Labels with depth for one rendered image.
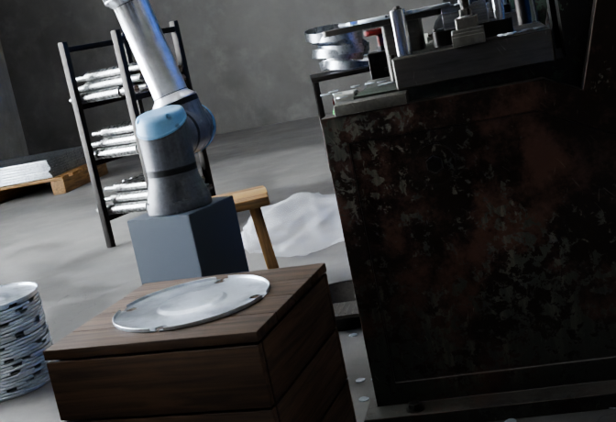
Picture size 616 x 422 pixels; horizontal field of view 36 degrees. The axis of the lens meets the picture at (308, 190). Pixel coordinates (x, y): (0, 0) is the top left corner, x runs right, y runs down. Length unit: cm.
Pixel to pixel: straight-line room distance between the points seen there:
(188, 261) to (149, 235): 11
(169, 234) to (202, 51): 695
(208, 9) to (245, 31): 40
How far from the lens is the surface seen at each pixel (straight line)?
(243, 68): 897
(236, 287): 180
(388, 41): 202
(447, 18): 199
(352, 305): 220
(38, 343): 276
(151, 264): 222
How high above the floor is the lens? 79
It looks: 9 degrees down
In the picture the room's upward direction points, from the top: 12 degrees counter-clockwise
